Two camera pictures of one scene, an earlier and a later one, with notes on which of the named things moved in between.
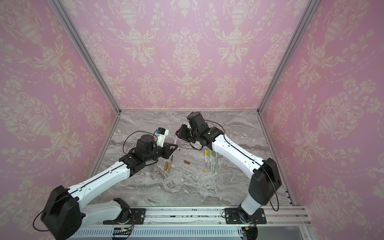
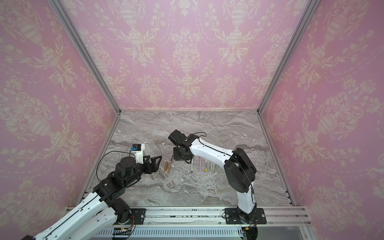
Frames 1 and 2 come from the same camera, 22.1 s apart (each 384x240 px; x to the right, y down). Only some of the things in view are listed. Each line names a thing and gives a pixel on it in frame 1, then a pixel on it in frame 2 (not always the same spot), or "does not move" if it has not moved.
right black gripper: (186, 134) -> (181, 154)
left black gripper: (168, 151) -> (154, 168)
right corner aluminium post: (309, 10) does not move
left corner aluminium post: (63, 15) does not move
